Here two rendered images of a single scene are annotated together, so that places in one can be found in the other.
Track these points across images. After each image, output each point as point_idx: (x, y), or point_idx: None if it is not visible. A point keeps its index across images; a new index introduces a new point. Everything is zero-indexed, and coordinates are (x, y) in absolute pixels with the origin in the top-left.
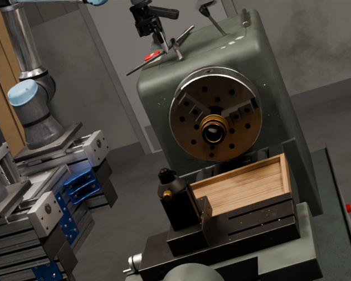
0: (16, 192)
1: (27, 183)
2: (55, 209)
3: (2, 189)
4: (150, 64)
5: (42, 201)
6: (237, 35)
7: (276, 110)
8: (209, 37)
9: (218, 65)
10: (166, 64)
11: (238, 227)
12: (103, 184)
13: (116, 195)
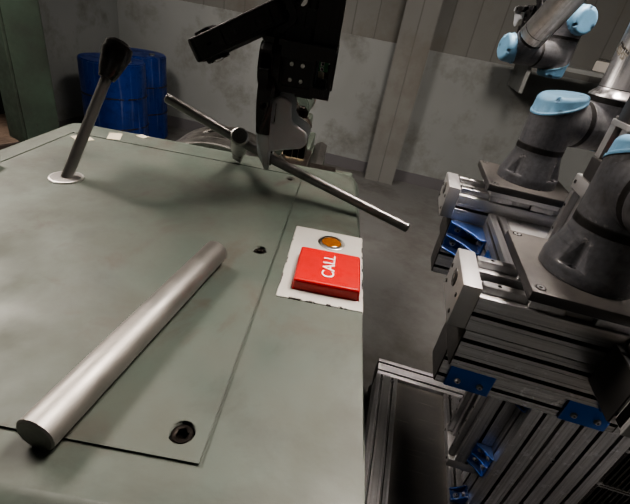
0: (485, 172)
1: (487, 182)
2: (442, 200)
3: (502, 165)
4: (328, 219)
5: (450, 178)
6: (64, 150)
7: None
8: (84, 220)
9: (183, 141)
10: (278, 177)
11: None
12: (446, 329)
13: (434, 371)
